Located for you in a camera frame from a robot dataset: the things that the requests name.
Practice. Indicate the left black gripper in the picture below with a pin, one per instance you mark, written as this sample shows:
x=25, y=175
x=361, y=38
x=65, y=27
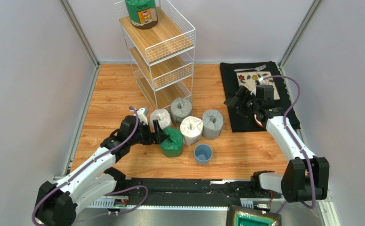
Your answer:
x=161, y=136

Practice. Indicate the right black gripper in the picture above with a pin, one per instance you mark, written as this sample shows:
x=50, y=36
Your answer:
x=240, y=100

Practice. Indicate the white toilet paper roll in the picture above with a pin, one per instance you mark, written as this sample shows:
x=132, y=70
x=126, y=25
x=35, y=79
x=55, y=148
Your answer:
x=192, y=130
x=163, y=117

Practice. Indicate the green toilet paper roll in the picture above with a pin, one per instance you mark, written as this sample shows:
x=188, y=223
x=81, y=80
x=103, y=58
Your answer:
x=173, y=146
x=142, y=13

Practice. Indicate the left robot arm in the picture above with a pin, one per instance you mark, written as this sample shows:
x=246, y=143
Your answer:
x=59, y=203

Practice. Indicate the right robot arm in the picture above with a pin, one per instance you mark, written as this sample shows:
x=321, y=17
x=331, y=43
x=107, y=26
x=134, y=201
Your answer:
x=306, y=176

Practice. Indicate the black cloth placemat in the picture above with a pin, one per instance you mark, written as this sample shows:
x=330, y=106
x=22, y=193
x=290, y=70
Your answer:
x=230, y=84

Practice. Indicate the floral square plate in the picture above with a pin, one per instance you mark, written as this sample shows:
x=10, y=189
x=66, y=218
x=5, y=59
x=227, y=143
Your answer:
x=248, y=80

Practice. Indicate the grey toilet paper roll back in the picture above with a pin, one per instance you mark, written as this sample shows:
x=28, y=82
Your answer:
x=180, y=108

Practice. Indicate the grey toilet paper roll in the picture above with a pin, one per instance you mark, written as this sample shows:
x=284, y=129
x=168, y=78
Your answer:
x=180, y=108
x=212, y=124

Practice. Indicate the grey toilet paper roll right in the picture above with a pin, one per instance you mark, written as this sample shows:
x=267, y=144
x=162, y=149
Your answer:
x=212, y=124

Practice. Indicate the silver fork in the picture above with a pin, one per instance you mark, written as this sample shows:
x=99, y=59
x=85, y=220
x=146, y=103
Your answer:
x=259, y=68

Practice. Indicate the blue plastic cup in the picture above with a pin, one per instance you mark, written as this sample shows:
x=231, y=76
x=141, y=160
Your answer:
x=203, y=153

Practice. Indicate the teal glazed square dish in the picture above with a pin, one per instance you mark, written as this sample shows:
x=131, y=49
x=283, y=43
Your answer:
x=242, y=216

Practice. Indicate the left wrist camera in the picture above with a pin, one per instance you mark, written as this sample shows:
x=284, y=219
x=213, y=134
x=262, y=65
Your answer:
x=142, y=115

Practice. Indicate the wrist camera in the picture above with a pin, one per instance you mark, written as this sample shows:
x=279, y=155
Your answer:
x=263, y=83
x=142, y=115

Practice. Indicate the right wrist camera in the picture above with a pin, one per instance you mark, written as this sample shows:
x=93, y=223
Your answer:
x=263, y=83

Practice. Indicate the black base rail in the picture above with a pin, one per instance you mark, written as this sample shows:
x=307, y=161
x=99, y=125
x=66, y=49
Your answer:
x=193, y=192

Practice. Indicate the white wire shelf rack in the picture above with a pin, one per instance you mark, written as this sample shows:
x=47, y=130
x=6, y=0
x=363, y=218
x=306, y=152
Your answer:
x=162, y=58

